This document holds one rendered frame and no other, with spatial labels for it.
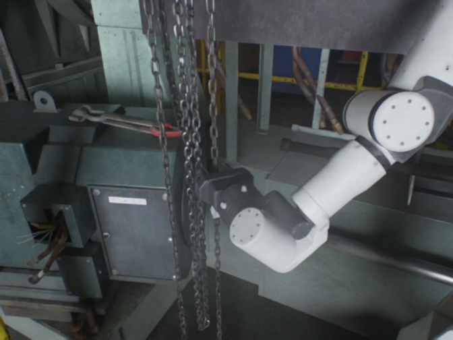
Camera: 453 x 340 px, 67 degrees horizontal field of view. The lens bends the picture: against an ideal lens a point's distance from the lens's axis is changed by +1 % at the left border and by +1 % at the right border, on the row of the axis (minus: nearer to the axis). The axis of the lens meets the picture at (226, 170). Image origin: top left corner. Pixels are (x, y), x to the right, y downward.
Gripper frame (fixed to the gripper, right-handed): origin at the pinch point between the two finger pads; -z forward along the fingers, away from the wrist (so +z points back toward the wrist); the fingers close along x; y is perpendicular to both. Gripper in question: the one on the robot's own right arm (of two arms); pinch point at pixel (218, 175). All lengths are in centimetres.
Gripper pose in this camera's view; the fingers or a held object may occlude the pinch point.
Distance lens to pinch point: 74.0
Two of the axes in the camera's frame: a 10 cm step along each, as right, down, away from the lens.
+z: 3.7, 4.6, -8.1
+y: -0.1, -8.7, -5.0
